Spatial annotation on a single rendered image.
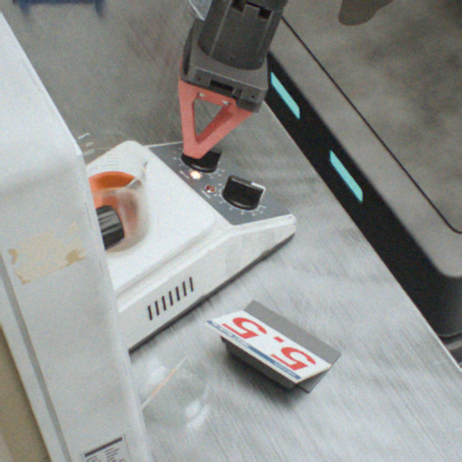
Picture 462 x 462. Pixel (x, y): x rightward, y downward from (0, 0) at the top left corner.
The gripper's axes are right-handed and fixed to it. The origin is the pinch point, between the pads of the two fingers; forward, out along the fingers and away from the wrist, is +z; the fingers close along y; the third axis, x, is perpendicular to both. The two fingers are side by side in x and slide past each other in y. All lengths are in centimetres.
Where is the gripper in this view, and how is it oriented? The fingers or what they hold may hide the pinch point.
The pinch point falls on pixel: (194, 145)
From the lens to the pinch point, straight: 103.0
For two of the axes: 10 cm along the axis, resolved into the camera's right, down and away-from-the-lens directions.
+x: 9.4, 2.9, 1.7
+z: -3.4, 8.0, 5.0
